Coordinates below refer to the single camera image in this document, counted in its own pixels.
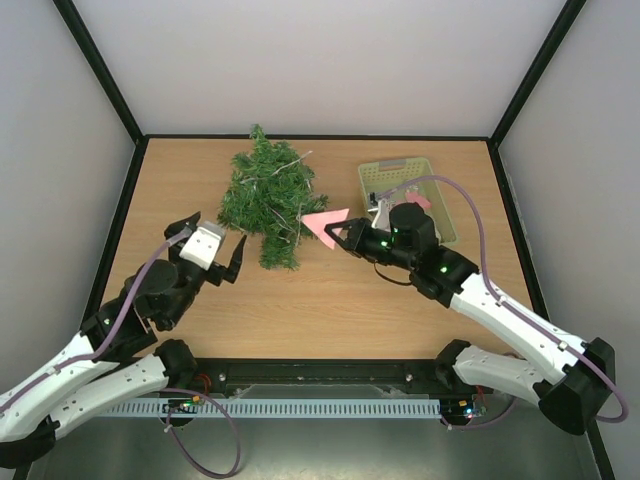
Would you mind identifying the pink paper triangle ornament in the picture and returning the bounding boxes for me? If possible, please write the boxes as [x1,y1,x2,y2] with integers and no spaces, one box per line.
[301,208,349,250]

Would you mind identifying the light blue slotted cable duct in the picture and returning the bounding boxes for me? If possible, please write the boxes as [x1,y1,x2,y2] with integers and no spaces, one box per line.
[103,398,441,419]

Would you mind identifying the pink bow ornament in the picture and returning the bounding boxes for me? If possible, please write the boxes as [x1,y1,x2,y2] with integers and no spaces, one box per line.
[405,191,431,210]

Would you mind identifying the black corner frame post left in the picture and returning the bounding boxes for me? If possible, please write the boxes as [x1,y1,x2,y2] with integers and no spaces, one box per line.
[52,0,144,146]

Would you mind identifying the light green plastic basket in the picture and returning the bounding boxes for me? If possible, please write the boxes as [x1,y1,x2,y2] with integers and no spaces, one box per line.
[358,157,458,246]

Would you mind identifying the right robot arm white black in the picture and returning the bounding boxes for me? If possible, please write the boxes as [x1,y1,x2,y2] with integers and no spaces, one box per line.
[324,203,615,435]

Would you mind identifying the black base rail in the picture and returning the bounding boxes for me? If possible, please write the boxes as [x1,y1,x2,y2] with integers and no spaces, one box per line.
[175,358,495,399]

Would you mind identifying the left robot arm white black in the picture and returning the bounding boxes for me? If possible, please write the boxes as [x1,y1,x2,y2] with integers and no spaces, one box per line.
[1,213,245,469]

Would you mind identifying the small green christmas tree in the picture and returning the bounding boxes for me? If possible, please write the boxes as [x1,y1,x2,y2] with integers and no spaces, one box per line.
[217,124,329,270]

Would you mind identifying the clear led string lights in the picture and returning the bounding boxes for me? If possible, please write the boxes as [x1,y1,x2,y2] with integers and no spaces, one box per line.
[241,151,313,245]

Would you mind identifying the black corner frame post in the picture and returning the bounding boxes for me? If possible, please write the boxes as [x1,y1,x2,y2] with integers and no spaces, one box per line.
[489,0,587,146]
[52,0,144,146]

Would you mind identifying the black corner frame post right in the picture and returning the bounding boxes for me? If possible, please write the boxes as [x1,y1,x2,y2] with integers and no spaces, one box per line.
[489,0,587,146]

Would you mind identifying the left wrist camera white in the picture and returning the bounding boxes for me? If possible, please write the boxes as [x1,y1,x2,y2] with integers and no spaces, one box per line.
[179,221,226,271]

